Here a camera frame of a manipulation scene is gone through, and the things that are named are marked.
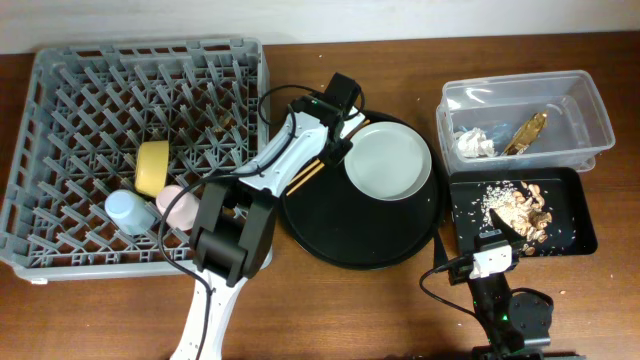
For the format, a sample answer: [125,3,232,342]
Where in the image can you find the wooden chopstick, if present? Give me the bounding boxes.
[286,163,325,196]
[289,119,371,185]

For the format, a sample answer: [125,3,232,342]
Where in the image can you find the food scraps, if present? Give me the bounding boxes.
[481,181,553,256]

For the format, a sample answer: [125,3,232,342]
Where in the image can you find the grey plate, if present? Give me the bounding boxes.
[344,121,433,202]

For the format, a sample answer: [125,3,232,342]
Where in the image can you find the white napkin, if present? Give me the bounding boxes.
[454,128,497,158]

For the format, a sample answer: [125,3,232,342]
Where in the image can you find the gold snack wrapper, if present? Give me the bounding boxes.
[502,112,548,156]

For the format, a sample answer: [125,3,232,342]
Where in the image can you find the pink cup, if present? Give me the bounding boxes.
[156,185,200,231]

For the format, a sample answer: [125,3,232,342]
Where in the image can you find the yellow bowl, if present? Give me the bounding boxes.
[134,140,170,197]

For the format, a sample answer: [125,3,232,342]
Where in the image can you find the light blue cup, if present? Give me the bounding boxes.
[104,190,155,236]

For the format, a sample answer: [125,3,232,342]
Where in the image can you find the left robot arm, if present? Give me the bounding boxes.
[172,92,365,359]

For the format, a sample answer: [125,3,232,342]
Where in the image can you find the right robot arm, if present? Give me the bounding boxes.
[448,210,554,359]

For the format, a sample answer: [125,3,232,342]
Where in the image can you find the grey dishwasher rack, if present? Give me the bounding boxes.
[1,38,269,284]

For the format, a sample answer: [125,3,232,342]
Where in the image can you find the black rectangular tray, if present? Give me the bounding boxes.
[450,167,598,257]

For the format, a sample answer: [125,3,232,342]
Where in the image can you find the round black tray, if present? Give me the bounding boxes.
[277,109,446,271]

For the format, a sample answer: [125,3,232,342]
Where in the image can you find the clear plastic bin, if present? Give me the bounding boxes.
[436,70,616,174]

